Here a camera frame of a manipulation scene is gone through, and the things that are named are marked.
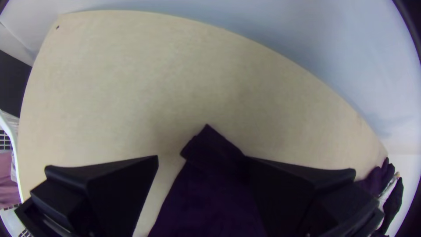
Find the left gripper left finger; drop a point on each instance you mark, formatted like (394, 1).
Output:
(98, 194)

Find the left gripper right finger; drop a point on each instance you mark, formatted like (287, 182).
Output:
(306, 200)

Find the black t-shirt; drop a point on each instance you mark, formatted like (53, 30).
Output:
(204, 197)

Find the heap of black white clothes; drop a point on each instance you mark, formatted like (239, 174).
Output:
(378, 177)

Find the heap of grey pink clothes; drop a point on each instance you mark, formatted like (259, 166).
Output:
(8, 181)

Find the white laundry basket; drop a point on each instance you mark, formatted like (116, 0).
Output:
(7, 125)

